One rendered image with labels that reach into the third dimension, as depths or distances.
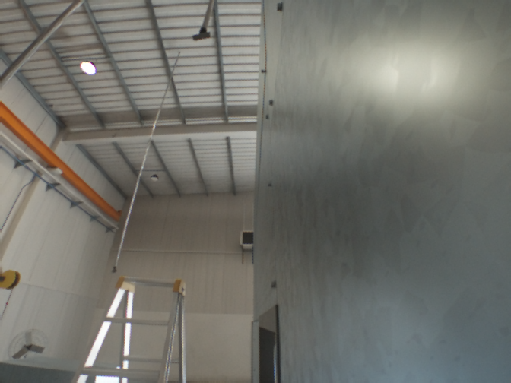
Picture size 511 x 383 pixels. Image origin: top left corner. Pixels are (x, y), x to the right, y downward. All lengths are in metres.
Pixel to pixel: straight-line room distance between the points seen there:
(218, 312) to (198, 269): 2.02
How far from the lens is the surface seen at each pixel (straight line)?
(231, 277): 10.75
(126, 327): 1.71
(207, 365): 10.79
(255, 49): 6.91
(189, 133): 7.96
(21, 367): 3.69
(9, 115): 8.24
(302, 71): 0.18
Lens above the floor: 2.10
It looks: 30 degrees up
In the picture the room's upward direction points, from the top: straight up
